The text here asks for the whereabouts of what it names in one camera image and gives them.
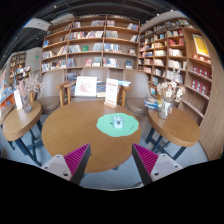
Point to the white sign on wooden stand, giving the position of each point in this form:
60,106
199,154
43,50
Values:
111,91

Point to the round wooden side table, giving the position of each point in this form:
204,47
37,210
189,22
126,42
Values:
20,121
176,128

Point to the glass vase white dried flowers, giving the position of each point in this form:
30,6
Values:
165,111

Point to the white ceiling panel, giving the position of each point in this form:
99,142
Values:
36,24

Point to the distant wooden bookshelf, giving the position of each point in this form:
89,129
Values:
17,65

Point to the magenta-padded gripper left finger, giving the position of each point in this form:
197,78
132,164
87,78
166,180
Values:
75,160

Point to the white picture board red print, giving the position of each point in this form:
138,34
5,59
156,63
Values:
85,86

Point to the small white table card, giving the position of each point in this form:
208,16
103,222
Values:
18,100

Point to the low colourful book display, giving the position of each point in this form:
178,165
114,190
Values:
6,93

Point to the dark blue book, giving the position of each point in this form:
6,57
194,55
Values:
101,89

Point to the blue magazine pile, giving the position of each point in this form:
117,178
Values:
150,103

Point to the curved wooden bookshelf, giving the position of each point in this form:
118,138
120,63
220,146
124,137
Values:
163,50

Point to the tall wooden bookshelf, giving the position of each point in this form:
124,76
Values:
83,43

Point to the flat stack of books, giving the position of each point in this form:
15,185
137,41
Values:
124,83

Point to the green wavy-edged mouse pad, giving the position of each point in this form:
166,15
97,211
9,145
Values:
105,126

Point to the transparent computer mouse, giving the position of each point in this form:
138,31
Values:
117,121

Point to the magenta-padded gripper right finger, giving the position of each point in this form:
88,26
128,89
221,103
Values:
148,160

